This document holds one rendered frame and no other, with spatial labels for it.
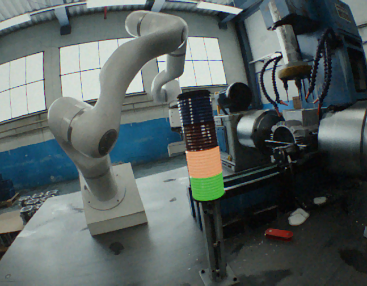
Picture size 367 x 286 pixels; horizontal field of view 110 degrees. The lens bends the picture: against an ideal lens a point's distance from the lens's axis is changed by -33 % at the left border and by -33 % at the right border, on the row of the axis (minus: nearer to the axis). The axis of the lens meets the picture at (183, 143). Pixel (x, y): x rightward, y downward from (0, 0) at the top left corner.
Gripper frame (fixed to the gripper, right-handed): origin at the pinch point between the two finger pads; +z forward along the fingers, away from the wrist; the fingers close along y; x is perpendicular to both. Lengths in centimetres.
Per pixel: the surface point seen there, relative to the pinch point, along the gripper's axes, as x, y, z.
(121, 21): 345, -50, -542
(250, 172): -15.6, 20.8, 24.1
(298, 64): -40, 46, -11
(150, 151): 513, -17, -115
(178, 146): -3.5, -4.2, 4.4
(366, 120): -62, 37, 21
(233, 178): -16.7, 12.5, 24.5
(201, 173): -57, -10, 22
